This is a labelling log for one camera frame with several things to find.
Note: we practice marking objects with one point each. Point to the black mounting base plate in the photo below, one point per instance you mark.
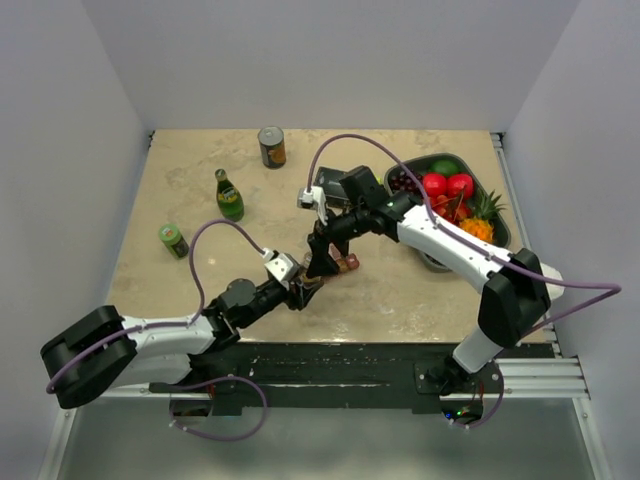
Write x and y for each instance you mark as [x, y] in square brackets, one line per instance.
[418, 377]

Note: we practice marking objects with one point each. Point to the white paper cup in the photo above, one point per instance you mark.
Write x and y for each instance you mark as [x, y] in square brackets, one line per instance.
[551, 275]

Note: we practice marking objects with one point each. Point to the small green lidded jar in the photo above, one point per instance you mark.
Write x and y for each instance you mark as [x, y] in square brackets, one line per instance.
[173, 240]

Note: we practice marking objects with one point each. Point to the green lime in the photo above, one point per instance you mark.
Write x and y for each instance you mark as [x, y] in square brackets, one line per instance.
[445, 167]

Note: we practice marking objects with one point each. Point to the red apple right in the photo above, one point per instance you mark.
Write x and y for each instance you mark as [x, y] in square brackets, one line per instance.
[460, 184]

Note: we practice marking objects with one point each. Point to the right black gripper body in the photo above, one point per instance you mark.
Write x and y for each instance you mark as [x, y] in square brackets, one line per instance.
[341, 229]

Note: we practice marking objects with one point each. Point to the small pineapple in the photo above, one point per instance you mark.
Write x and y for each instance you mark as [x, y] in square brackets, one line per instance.
[480, 223]

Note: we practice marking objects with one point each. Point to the black green product box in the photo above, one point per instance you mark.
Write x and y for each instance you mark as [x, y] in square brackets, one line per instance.
[327, 182]

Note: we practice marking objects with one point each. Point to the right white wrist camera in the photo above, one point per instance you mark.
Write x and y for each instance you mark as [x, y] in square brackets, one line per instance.
[313, 198]

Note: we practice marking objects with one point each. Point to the red apple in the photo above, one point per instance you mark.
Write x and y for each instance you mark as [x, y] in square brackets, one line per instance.
[434, 184]
[460, 184]

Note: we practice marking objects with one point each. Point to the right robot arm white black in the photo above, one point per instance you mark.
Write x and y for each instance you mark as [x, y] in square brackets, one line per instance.
[513, 298]

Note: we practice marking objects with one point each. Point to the orange labelled tin can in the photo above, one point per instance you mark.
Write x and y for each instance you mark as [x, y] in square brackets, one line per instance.
[272, 147]

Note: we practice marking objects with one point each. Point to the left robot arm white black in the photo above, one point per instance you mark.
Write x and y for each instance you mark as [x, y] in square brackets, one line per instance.
[105, 349]

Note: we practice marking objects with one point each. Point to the clear pill jar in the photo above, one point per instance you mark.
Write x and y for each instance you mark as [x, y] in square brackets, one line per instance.
[307, 280]

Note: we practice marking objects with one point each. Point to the red apple left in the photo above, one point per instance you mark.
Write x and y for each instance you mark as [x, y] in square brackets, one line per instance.
[434, 184]

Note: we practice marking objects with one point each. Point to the grey fruit tray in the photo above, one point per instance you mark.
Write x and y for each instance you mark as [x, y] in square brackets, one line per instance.
[422, 165]

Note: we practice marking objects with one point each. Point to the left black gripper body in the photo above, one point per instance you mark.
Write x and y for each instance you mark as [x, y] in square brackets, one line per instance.
[292, 299]

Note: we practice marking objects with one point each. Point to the green glass bottle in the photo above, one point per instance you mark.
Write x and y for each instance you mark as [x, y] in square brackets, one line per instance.
[229, 199]

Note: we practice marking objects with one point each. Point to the aluminium frame rail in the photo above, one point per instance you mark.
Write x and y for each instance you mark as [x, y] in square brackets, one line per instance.
[524, 378]

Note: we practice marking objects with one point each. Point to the red cherries cluster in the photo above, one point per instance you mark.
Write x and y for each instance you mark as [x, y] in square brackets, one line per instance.
[453, 209]

